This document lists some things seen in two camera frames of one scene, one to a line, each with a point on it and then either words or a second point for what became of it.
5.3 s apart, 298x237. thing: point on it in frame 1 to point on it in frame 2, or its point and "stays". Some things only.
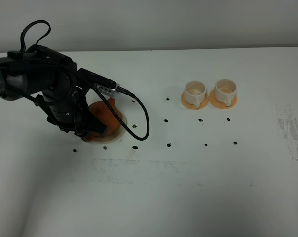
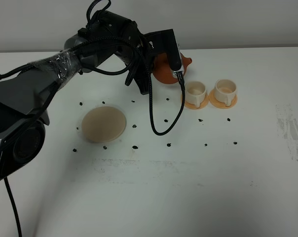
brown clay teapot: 109,116 to 161,69
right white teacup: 225,91 stays
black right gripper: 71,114 to 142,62
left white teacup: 195,93 stays
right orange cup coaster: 219,104 stays
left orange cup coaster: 192,106 stays
